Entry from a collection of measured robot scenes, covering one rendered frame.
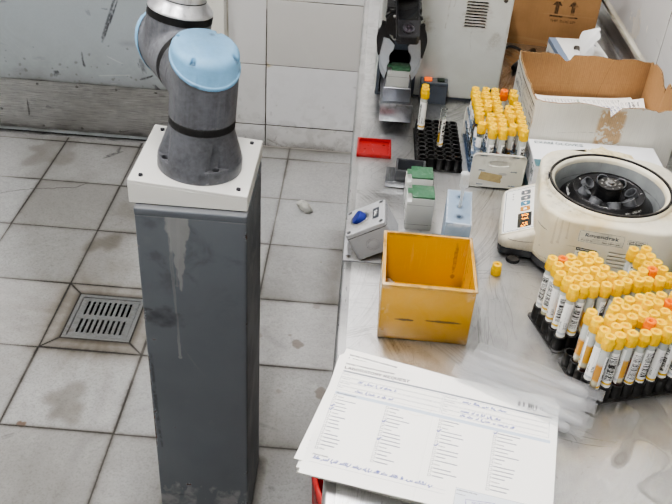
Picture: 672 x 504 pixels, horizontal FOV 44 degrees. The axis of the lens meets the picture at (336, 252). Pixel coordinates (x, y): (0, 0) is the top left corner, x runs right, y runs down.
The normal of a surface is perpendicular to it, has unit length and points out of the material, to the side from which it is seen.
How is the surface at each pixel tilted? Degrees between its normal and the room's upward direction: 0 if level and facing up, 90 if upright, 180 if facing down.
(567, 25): 92
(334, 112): 90
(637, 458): 0
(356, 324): 0
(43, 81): 90
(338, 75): 90
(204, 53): 10
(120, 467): 0
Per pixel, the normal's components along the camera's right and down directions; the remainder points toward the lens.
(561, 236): -0.53, 0.47
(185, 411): -0.06, 0.58
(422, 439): 0.07, -0.81
